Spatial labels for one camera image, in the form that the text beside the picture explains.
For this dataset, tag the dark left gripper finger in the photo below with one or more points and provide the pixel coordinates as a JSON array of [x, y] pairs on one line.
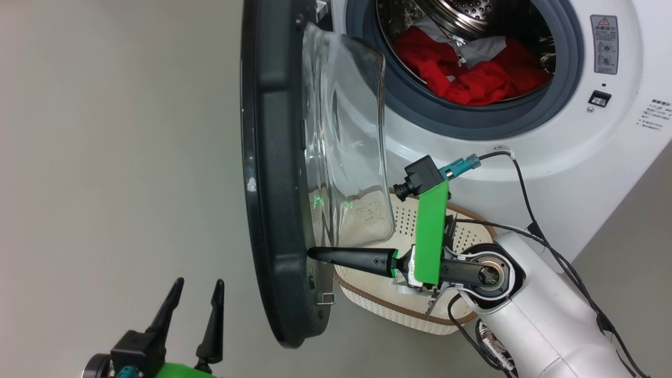
[[213, 325], [169, 307]]

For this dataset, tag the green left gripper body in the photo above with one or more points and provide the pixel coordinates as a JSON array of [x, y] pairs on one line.
[[184, 370]]

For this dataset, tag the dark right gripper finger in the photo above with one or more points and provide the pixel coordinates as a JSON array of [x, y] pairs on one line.
[[357, 258]]

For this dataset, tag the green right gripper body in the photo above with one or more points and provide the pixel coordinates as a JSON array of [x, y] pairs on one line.
[[430, 236]]

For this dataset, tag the black round washer door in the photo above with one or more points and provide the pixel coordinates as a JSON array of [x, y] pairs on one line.
[[273, 157]]

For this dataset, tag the metal door catch hook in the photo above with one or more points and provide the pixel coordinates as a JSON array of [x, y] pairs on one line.
[[326, 299]]

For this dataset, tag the white laundry basket brown rim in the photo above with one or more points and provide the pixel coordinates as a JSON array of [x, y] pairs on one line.
[[378, 310]]

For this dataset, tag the grey rubber door gasket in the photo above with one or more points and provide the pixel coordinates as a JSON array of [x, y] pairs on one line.
[[472, 119]]

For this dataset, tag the white front-load washing machine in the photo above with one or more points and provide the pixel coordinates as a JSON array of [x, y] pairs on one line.
[[577, 157]]

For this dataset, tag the steel washer drum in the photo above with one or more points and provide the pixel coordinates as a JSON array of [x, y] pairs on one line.
[[472, 13]]

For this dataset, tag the grey warning label sticker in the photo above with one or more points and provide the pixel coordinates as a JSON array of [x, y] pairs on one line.
[[604, 44]]

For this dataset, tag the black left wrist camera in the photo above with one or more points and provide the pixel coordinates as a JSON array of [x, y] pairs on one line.
[[137, 353]]

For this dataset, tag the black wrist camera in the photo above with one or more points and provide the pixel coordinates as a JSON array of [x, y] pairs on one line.
[[422, 176], [137, 353]]

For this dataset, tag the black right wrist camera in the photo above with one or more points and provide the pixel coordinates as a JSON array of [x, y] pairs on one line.
[[422, 176]]

